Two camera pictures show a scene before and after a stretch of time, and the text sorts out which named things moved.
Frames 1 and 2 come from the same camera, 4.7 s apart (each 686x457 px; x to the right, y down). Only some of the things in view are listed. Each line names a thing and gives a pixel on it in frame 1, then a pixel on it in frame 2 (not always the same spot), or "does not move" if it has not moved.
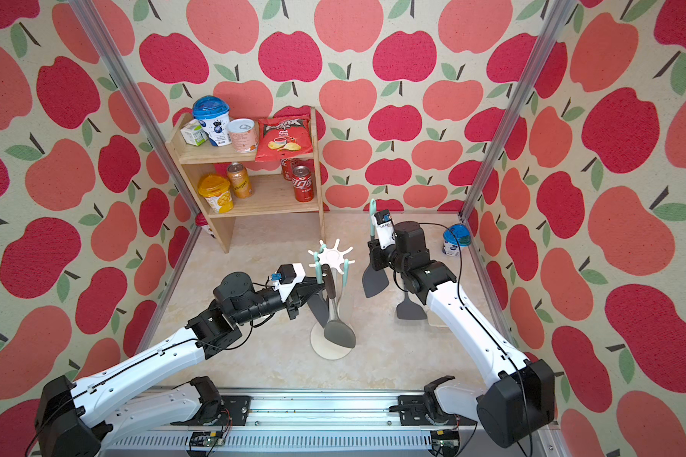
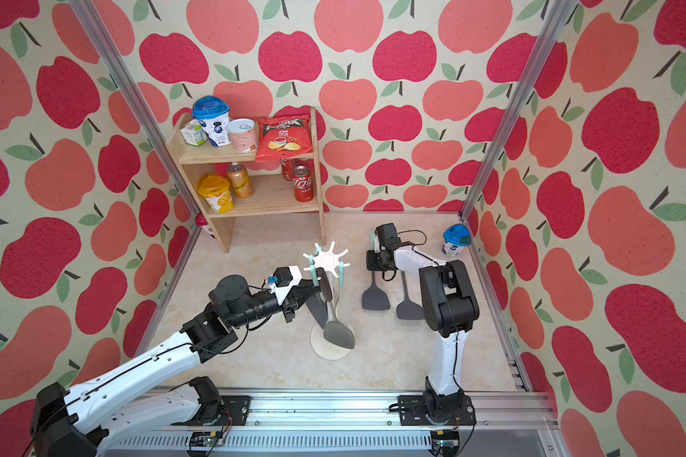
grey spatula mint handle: x=408 y=309 does not move
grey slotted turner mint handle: x=374 y=281 to x=374 y=298
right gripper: x=377 y=252 does not move
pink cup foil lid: x=243 y=132 does not move
